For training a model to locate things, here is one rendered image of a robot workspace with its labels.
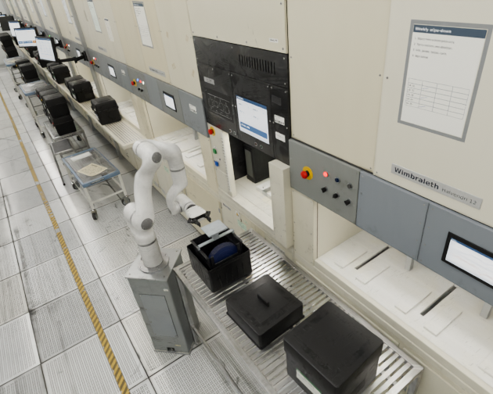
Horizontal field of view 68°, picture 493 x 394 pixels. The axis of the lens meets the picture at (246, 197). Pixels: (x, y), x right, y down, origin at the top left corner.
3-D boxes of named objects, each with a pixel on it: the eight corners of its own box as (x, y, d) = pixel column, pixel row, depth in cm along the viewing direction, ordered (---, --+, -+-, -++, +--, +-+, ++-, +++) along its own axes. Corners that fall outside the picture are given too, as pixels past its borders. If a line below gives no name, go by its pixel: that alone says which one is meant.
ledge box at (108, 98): (95, 119, 456) (88, 99, 442) (116, 113, 467) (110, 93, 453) (100, 127, 434) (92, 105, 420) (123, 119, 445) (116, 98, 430)
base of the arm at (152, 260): (133, 272, 227) (125, 249, 216) (145, 251, 242) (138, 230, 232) (162, 274, 223) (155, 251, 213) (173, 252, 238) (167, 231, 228)
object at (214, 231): (229, 250, 233) (222, 210, 216) (247, 268, 219) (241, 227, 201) (196, 268, 223) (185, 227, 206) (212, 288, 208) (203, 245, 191)
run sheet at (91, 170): (75, 172, 418) (75, 170, 417) (92, 162, 433) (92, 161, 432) (91, 177, 402) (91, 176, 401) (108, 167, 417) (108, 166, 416)
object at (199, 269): (228, 247, 237) (225, 226, 228) (253, 271, 217) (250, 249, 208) (190, 266, 226) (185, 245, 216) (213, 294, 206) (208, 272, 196)
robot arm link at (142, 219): (143, 221, 222) (156, 233, 211) (124, 223, 214) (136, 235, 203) (154, 141, 206) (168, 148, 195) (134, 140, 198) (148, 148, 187)
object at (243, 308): (225, 313, 194) (222, 296, 187) (268, 284, 207) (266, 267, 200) (260, 350, 173) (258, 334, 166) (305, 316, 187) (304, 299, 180)
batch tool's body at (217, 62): (226, 271, 325) (184, 37, 218) (306, 227, 366) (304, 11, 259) (291, 339, 262) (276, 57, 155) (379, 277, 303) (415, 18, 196)
